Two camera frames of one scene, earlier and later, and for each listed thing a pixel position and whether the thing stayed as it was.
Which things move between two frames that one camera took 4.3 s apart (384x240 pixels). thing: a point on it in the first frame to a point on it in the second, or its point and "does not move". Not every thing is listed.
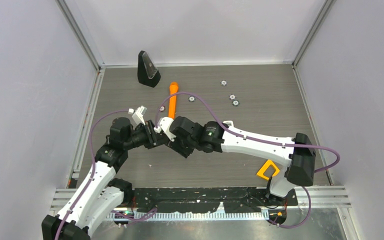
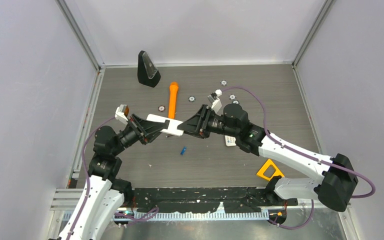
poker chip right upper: x=232 y=97 does not move
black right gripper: x=175 y=146 to x=198 y=125
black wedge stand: x=148 y=73 does not move
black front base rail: x=231 y=200 does not move
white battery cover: x=164 y=124 to x=216 y=105
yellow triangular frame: x=260 y=173 does not move
